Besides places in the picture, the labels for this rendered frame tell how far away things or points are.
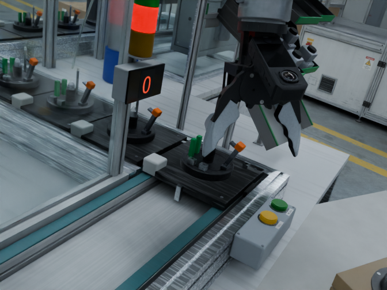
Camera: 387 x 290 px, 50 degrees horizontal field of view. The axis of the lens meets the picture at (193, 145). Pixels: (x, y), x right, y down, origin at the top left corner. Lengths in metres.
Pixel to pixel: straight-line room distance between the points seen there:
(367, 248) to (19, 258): 0.84
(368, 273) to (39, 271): 0.69
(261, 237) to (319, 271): 0.20
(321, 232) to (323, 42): 4.26
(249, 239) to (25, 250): 0.43
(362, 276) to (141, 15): 0.72
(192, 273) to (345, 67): 4.60
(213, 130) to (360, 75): 4.62
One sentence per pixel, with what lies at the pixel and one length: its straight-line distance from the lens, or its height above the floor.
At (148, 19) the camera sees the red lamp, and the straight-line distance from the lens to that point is 0.86.
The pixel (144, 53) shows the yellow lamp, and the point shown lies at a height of 1.27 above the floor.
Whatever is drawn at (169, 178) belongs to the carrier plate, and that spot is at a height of 0.97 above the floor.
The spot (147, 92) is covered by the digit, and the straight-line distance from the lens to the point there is 0.91.
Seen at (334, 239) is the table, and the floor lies 0.86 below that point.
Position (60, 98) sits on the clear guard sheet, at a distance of 0.81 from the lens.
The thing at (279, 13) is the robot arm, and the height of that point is 1.42.
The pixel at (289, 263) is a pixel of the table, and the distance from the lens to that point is 1.04.
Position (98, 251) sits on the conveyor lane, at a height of 0.92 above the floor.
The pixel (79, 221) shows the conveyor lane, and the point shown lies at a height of 0.94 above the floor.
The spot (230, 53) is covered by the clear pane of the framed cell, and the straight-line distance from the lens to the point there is 2.46.
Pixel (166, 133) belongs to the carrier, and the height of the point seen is 0.97.
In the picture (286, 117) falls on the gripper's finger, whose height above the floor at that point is 1.28.
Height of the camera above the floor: 1.48
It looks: 25 degrees down
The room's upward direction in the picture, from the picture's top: 11 degrees clockwise
